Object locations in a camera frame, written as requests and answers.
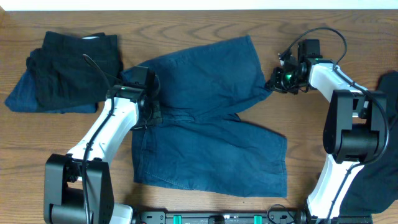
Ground blue denim shorts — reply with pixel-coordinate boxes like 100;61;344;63
132;36;287;197

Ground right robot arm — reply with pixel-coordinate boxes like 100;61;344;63
266;55;389;223

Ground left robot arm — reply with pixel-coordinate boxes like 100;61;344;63
44;84;161;223

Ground folded black shorts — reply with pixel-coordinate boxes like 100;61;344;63
26;31;123;112

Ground folded navy shorts underneath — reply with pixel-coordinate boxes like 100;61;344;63
4;49;98;114

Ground black garment at right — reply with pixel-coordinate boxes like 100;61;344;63
340;71;397;216

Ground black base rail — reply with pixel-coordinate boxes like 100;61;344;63
133;210;323;224

